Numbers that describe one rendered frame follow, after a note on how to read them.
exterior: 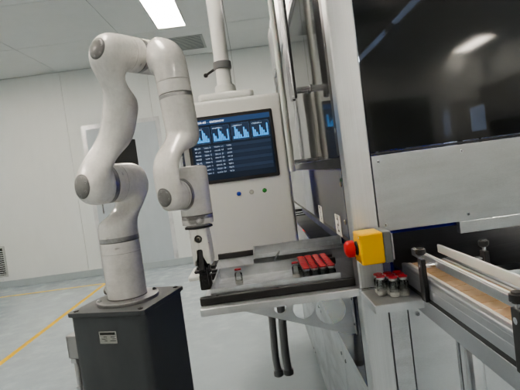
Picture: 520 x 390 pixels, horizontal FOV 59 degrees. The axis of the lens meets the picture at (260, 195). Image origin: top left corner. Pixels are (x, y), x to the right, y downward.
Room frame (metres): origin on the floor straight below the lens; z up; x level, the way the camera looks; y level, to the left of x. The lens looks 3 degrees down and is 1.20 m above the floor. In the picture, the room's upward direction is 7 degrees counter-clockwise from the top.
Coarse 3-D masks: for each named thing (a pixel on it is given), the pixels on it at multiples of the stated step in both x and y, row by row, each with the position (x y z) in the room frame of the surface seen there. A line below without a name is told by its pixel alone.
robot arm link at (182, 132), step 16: (160, 96) 1.23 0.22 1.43; (176, 96) 1.21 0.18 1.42; (192, 96) 1.25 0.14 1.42; (176, 112) 1.21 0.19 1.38; (192, 112) 1.23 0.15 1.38; (176, 128) 1.21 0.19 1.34; (192, 128) 1.22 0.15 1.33; (176, 144) 1.18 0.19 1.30; (192, 144) 1.22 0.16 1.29; (160, 160) 1.17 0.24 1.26; (176, 160) 1.16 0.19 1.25; (160, 176) 1.15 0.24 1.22; (176, 176) 1.15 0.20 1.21; (160, 192) 1.16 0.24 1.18; (176, 192) 1.14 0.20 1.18; (176, 208) 1.16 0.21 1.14
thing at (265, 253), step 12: (300, 240) 1.79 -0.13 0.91; (312, 240) 1.79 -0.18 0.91; (324, 240) 1.79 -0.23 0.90; (336, 240) 1.79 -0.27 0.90; (264, 252) 1.79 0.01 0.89; (276, 252) 1.77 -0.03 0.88; (288, 252) 1.74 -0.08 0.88; (300, 252) 1.53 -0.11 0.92; (312, 252) 1.53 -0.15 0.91; (324, 252) 1.53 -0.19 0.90; (336, 252) 1.53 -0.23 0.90
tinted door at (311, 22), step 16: (304, 0) 1.50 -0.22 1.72; (304, 16) 1.54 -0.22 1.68; (304, 32) 1.58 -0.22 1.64; (320, 32) 1.29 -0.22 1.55; (320, 48) 1.32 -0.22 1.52; (320, 64) 1.35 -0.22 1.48; (320, 80) 1.38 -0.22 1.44; (320, 96) 1.41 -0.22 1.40; (320, 112) 1.45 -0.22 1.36; (320, 128) 1.49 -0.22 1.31; (320, 144) 1.53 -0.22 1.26
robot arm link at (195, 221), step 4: (196, 216) 1.21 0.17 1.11; (200, 216) 1.21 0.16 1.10; (204, 216) 1.21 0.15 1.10; (208, 216) 1.22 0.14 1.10; (212, 216) 1.24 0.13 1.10; (184, 220) 1.22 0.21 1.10; (188, 220) 1.21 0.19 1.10; (192, 220) 1.21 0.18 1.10; (196, 220) 1.21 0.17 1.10; (200, 220) 1.21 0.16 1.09; (204, 220) 1.21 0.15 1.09; (208, 220) 1.22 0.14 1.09; (212, 220) 1.24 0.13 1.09; (184, 224) 1.22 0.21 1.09; (188, 224) 1.21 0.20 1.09; (192, 224) 1.21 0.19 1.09; (196, 224) 1.21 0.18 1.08; (200, 224) 1.22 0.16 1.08; (204, 224) 1.22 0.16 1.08; (208, 224) 1.24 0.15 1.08
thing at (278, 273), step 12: (252, 264) 1.44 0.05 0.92; (264, 264) 1.44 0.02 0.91; (276, 264) 1.44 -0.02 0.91; (288, 264) 1.44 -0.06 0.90; (216, 276) 1.33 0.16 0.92; (228, 276) 1.44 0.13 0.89; (252, 276) 1.42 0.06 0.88; (264, 276) 1.40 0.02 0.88; (276, 276) 1.38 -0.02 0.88; (288, 276) 1.36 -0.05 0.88; (300, 276) 1.34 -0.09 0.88; (312, 276) 1.19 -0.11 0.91; (324, 276) 1.19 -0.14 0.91; (336, 276) 1.19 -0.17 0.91; (216, 288) 1.29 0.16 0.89; (228, 288) 1.19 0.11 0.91; (240, 288) 1.19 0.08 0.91; (252, 288) 1.19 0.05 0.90; (264, 288) 1.19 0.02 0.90
